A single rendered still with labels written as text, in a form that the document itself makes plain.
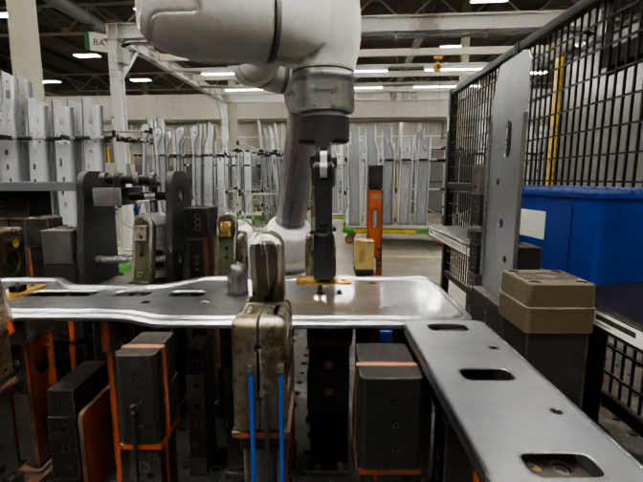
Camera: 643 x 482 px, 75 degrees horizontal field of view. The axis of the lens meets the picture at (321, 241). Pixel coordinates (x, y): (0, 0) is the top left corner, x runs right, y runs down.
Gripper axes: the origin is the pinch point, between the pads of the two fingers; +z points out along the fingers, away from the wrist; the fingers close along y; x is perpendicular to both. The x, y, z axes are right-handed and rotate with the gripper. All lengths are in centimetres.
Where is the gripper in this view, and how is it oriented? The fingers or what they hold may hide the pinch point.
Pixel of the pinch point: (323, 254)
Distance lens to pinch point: 63.2
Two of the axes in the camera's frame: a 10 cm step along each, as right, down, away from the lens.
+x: 10.0, 0.0, -0.1
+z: 0.0, 9.9, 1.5
